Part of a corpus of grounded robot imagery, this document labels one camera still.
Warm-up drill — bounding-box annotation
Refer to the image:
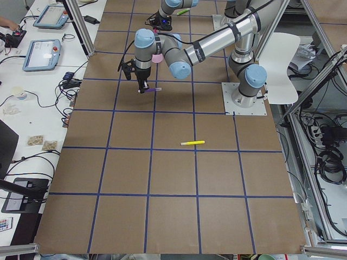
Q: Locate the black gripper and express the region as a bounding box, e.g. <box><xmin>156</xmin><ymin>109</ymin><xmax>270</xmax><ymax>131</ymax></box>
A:
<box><xmin>121</xmin><ymin>59</ymin><xmax>151</xmax><ymax>94</ymax></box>
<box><xmin>147</xmin><ymin>15</ymin><xmax>172</xmax><ymax>30</ymax></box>

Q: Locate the purple highlighter pen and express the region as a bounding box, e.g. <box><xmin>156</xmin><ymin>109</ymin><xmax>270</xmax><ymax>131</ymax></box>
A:
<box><xmin>138</xmin><ymin>87</ymin><xmax>162</xmax><ymax>94</ymax></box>

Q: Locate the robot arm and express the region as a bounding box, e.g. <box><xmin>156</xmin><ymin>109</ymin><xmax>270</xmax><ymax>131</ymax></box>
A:
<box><xmin>145</xmin><ymin>0</ymin><xmax>199</xmax><ymax>31</ymax></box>
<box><xmin>118</xmin><ymin>1</ymin><xmax>282</xmax><ymax>98</ymax></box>

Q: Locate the pink mesh cup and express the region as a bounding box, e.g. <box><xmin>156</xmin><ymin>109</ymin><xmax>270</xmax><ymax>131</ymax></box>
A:
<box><xmin>152</xmin><ymin>54</ymin><xmax>164</xmax><ymax>63</ymax></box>

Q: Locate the green highlighter pen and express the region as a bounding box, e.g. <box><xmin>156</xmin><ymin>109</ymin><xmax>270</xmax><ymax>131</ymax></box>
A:
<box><xmin>177</xmin><ymin>8</ymin><xmax>190</xmax><ymax>16</ymax></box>

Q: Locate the yellow highlighter pen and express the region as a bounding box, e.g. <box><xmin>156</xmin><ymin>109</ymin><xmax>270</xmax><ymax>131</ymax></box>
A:
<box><xmin>180</xmin><ymin>140</ymin><xmax>205</xmax><ymax>146</ymax></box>

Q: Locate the black power adapter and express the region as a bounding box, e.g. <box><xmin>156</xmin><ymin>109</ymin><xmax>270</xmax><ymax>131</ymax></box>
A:
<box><xmin>83</xmin><ymin>15</ymin><xmax>100</xmax><ymax>24</ymax></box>

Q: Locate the blue teach pendant near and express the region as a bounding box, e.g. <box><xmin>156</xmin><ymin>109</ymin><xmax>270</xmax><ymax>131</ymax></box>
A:
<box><xmin>22</xmin><ymin>39</ymin><xmax>61</xmax><ymax>72</ymax></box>

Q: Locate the blue teach pendant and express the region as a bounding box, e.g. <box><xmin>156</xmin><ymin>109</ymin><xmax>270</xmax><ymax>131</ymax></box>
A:
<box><xmin>34</xmin><ymin>5</ymin><xmax>68</xmax><ymax>29</ymax></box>
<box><xmin>22</xmin><ymin>39</ymin><xmax>61</xmax><ymax>72</ymax></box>

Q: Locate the blue teach pendant far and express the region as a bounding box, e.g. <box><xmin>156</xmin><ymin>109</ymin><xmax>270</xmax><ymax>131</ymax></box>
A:
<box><xmin>34</xmin><ymin>5</ymin><xmax>68</xmax><ymax>29</ymax></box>

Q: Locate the white chair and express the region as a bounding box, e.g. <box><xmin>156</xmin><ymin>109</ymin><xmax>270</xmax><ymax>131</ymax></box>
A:
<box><xmin>259</xmin><ymin>32</ymin><xmax>300</xmax><ymax>105</ymax></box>

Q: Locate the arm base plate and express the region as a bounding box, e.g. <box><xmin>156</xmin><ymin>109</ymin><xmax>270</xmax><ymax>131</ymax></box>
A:
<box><xmin>222</xmin><ymin>82</ymin><xmax>267</xmax><ymax>116</ymax></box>
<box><xmin>212</xmin><ymin>15</ymin><xmax>231</xmax><ymax>31</ymax></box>

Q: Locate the aluminium frame post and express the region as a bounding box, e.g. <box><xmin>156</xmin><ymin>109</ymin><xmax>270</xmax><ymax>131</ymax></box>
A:
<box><xmin>62</xmin><ymin>0</ymin><xmax>95</xmax><ymax>57</ymax></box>

